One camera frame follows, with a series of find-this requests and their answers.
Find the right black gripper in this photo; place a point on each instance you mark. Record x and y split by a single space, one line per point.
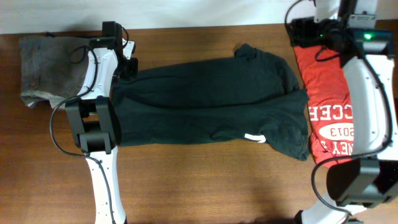
300 28

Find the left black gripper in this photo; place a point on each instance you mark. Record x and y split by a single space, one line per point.
132 70

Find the dark green Nike t-shirt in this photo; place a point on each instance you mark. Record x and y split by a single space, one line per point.
253 96

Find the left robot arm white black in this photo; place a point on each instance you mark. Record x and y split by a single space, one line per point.
95 128

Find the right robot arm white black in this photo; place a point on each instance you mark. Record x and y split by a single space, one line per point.
367 177

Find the red soccer t-shirt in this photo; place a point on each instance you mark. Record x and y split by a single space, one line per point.
329 104

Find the folded grey shorts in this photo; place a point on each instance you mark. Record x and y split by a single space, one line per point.
52 68

